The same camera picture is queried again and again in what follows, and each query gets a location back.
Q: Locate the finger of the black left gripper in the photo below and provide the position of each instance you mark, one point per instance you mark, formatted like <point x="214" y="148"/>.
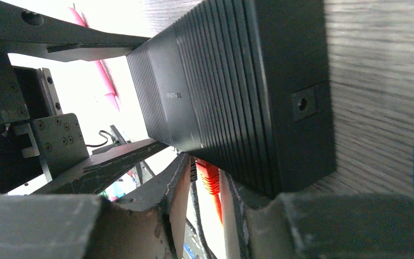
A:
<point x="97" y="172"/>
<point x="33" y="34"/>

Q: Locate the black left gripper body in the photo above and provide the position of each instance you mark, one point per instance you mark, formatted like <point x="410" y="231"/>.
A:
<point x="36" y="136"/>

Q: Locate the black network switch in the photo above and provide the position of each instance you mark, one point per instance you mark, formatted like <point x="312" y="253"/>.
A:
<point x="244" y="86"/>

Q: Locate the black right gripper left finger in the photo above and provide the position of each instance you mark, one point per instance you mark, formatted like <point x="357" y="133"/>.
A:
<point x="149" y="222"/>

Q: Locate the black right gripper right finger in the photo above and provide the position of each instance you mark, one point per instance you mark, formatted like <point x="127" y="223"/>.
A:
<point x="310" y="225"/>

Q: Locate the pink marker pen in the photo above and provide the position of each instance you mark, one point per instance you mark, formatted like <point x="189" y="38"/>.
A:
<point x="108" y="88"/>

